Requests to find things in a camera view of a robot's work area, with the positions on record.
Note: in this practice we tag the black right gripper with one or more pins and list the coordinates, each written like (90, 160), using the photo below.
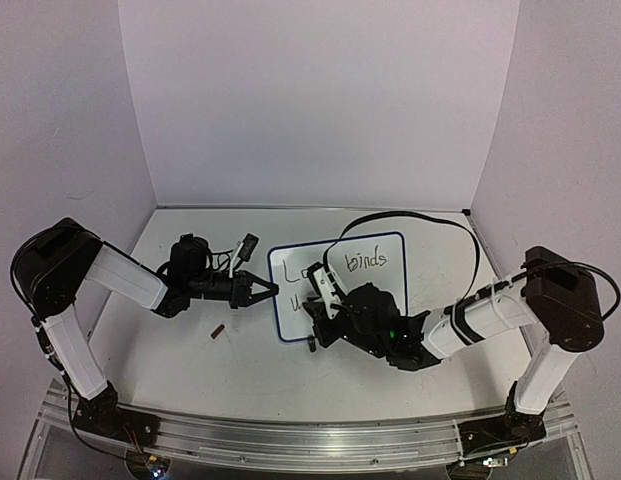
(317, 310)

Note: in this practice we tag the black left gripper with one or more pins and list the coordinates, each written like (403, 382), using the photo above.
(243, 289)

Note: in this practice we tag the red marker cap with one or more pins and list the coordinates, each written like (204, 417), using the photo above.
(217, 331)

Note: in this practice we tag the blue framed whiteboard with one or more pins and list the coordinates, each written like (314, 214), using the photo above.
(376, 258)

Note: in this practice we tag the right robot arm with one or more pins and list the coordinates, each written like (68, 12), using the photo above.
(550, 291)

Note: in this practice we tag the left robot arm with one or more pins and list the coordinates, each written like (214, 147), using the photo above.
(49, 269)

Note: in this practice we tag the wire whiteboard stand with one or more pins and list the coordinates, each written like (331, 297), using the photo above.
(312, 344)

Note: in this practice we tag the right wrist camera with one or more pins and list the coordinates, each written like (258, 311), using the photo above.
(328, 286)

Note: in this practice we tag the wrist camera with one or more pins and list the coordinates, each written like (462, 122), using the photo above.
(242, 252)
(328, 286)

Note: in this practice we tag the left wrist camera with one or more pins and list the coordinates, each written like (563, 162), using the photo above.
(242, 252)

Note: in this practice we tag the aluminium front rail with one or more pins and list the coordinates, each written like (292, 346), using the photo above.
(324, 447)

